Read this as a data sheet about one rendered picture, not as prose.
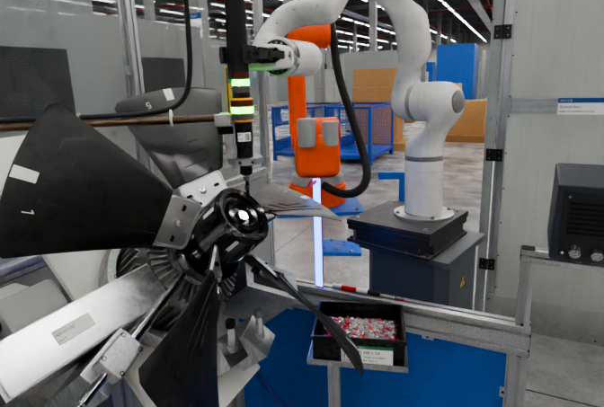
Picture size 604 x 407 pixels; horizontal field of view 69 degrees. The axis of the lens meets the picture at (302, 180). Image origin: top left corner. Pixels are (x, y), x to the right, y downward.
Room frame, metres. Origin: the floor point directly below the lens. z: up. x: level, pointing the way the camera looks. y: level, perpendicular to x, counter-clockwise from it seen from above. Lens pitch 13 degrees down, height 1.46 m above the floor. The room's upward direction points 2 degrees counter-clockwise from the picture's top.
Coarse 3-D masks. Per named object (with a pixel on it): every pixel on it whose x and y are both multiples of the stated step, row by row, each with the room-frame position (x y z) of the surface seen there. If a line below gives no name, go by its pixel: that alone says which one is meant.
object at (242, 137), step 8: (240, 128) 0.84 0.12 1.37; (248, 128) 0.85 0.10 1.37; (240, 136) 0.84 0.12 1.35; (248, 136) 0.85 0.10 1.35; (240, 144) 0.84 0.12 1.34; (248, 144) 0.85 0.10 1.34; (240, 152) 0.85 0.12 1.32; (248, 152) 0.85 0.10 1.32; (240, 168) 0.85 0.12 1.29; (248, 168) 0.85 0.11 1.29
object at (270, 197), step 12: (264, 192) 1.04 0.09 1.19; (276, 192) 1.05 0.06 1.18; (264, 204) 0.94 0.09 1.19; (276, 204) 0.94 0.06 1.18; (288, 204) 0.96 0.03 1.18; (300, 204) 0.99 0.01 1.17; (312, 204) 1.02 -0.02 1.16; (312, 216) 0.93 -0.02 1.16; (324, 216) 0.97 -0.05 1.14; (336, 216) 1.02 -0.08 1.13
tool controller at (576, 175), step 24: (576, 168) 0.92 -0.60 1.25; (600, 168) 0.91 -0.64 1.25; (552, 192) 0.97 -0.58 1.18; (576, 192) 0.86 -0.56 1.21; (600, 192) 0.84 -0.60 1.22; (552, 216) 0.92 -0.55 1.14; (576, 216) 0.86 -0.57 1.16; (600, 216) 0.84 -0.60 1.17; (552, 240) 0.90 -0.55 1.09; (576, 240) 0.87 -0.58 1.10; (600, 240) 0.85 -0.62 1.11
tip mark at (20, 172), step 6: (12, 168) 0.58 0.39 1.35; (18, 168) 0.58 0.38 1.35; (24, 168) 0.59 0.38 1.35; (12, 174) 0.57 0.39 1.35; (18, 174) 0.58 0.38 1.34; (24, 174) 0.58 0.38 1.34; (30, 174) 0.59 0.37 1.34; (36, 174) 0.59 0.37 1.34; (24, 180) 0.58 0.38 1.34; (30, 180) 0.59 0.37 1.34; (36, 180) 0.59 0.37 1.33
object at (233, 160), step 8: (216, 120) 0.84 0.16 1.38; (224, 120) 0.84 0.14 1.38; (224, 128) 0.83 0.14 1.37; (232, 128) 0.84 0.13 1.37; (232, 136) 0.84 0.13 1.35; (232, 144) 0.84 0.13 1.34; (232, 152) 0.84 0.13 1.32; (232, 160) 0.83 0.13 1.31; (240, 160) 0.83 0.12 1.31; (248, 160) 0.83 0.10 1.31; (256, 160) 0.83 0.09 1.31
